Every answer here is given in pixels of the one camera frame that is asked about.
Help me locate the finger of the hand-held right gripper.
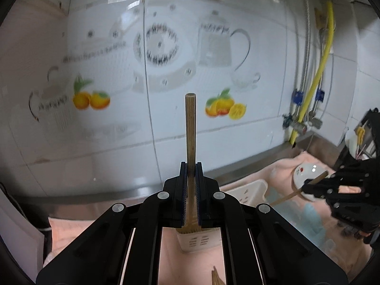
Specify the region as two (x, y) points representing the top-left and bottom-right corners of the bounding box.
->
(303, 163), (370, 191)
(303, 188), (371, 206)

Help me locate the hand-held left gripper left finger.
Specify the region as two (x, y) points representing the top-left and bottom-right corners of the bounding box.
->
(36, 162), (190, 285)

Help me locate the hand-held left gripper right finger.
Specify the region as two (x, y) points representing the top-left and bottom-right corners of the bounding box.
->
(194, 162), (349, 285)

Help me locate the white plastic utensil holder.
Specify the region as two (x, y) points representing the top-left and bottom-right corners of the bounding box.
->
(175, 179), (268, 253)

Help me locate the white floral bowl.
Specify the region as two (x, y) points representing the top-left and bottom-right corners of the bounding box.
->
(292, 163), (331, 202)

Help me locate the pink printed towel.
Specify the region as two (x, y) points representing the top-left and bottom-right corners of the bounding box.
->
(47, 151), (375, 285)

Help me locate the metal water valve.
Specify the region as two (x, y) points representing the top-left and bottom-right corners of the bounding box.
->
(308, 110), (325, 130)
(283, 112), (308, 135)

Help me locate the black metal rack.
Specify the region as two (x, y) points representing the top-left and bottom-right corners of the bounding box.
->
(333, 108), (380, 170)

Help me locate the white kitchen appliance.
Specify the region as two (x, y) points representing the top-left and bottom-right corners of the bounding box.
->
(0, 204), (46, 274)

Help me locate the braided metal hose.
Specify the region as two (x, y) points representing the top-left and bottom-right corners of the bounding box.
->
(314, 50), (335, 114)
(293, 0), (313, 125)

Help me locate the yellow gas hose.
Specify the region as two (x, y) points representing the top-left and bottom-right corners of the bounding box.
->
(289, 0), (337, 148)

